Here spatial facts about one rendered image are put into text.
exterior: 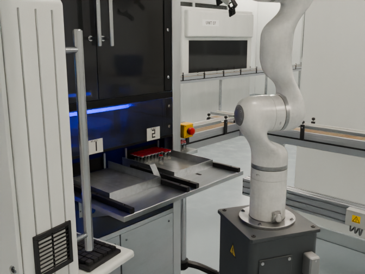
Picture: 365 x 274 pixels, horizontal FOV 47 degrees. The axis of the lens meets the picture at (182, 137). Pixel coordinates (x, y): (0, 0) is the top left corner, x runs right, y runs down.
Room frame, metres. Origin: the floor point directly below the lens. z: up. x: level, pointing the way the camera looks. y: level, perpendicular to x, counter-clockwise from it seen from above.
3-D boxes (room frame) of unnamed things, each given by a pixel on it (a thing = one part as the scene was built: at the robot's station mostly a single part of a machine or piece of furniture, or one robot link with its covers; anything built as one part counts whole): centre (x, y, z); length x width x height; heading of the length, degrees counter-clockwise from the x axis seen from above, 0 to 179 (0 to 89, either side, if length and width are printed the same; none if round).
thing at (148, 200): (1.73, 0.14, 0.87); 0.70 x 0.48 x 0.02; 138
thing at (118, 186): (1.65, 0.30, 0.90); 0.34 x 0.26 x 0.04; 48
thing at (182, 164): (1.90, 0.07, 0.90); 0.34 x 0.26 x 0.04; 48
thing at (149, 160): (1.96, 0.14, 0.91); 0.18 x 0.02 x 0.05; 138
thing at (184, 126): (2.17, -0.01, 1.00); 0.08 x 0.07 x 0.07; 48
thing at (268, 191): (1.35, -0.29, 0.95); 0.19 x 0.19 x 0.18
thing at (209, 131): (2.47, -0.10, 0.92); 0.69 x 0.16 x 0.16; 138
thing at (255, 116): (1.33, -0.26, 1.16); 0.19 x 0.12 x 0.24; 110
